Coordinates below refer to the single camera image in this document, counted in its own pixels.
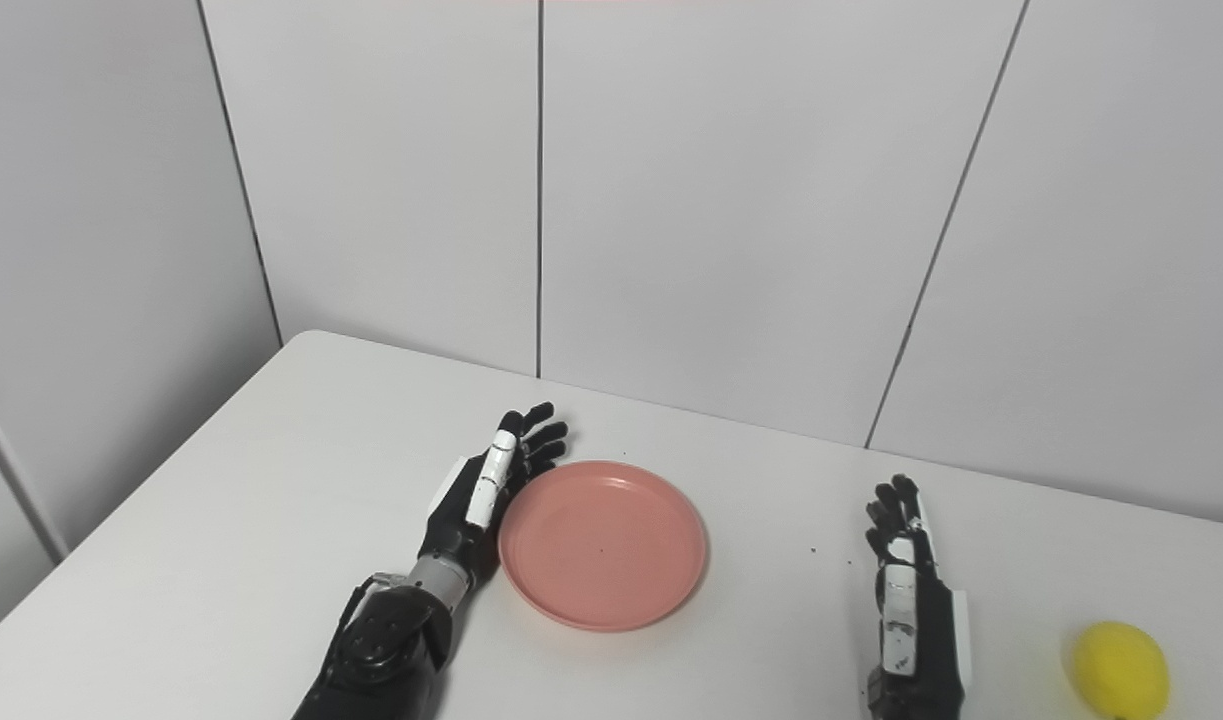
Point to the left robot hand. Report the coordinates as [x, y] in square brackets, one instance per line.
[481, 490]

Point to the yellow lemon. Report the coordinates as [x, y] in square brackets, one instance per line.
[1119, 670]

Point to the pink round plate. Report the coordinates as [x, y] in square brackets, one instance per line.
[603, 545]

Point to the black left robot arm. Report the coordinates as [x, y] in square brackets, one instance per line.
[391, 640]

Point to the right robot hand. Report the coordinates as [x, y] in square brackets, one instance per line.
[916, 610]

